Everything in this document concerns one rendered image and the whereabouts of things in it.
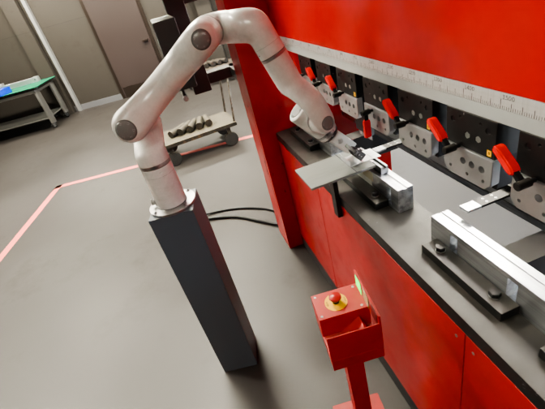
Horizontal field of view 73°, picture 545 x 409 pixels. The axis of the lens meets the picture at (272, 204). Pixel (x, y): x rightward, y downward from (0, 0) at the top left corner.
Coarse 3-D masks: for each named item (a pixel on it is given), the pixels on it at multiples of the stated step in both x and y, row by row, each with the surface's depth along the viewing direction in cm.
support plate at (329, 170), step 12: (336, 156) 152; (300, 168) 151; (312, 168) 148; (324, 168) 146; (336, 168) 144; (348, 168) 142; (360, 168) 139; (312, 180) 140; (324, 180) 138; (336, 180) 137
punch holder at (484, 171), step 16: (448, 112) 86; (464, 112) 82; (448, 128) 88; (464, 128) 83; (480, 128) 79; (496, 128) 75; (512, 128) 75; (464, 144) 85; (480, 144) 80; (496, 144) 76; (512, 144) 78; (448, 160) 92; (464, 160) 88; (480, 160) 82; (496, 160) 79; (464, 176) 89; (480, 176) 83; (496, 176) 81; (512, 176) 83
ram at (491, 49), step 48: (288, 0) 158; (336, 0) 119; (384, 0) 95; (432, 0) 79; (480, 0) 68; (528, 0) 59; (288, 48) 180; (336, 48) 131; (384, 48) 102; (432, 48) 84; (480, 48) 72; (528, 48) 62; (432, 96) 90; (528, 96) 65
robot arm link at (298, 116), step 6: (294, 108) 131; (300, 108) 128; (294, 114) 129; (300, 114) 127; (306, 114) 127; (294, 120) 128; (300, 120) 128; (306, 120) 128; (300, 126) 131; (306, 126) 129; (312, 132) 132; (318, 138) 135
